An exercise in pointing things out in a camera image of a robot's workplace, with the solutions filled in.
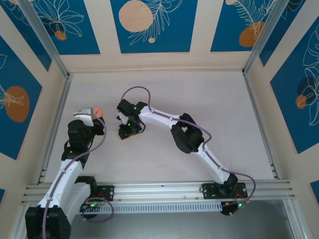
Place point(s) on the pink earbud charging case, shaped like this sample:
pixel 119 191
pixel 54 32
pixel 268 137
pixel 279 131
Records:
pixel 99 112

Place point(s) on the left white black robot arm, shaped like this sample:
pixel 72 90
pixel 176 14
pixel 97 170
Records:
pixel 64 184

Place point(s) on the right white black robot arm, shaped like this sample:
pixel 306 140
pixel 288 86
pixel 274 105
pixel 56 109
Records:
pixel 159 119

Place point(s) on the controller board with green light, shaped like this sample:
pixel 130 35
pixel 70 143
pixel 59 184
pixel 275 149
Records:
pixel 236 206
pixel 91 205

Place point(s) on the grey metal sheet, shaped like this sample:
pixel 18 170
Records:
pixel 162 227

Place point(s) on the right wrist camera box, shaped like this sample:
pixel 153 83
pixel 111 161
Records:
pixel 122 117

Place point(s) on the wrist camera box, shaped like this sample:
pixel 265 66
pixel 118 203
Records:
pixel 122 117
pixel 86 112

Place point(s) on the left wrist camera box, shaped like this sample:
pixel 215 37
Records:
pixel 86 112

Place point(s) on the aluminium side rail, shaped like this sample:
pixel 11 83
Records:
pixel 59 112
pixel 253 99

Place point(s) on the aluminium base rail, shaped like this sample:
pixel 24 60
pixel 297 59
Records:
pixel 162 191

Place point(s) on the blue floral wall panel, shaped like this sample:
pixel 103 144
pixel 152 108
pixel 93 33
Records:
pixel 286 30
pixel 74 37
pixel 294 112
pixel 22 25
pixel 224 25
pixel 174 37
pixel 15 74

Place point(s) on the aluminium frame post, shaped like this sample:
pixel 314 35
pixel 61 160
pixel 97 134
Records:
pixel 45 39
pixel 264 37

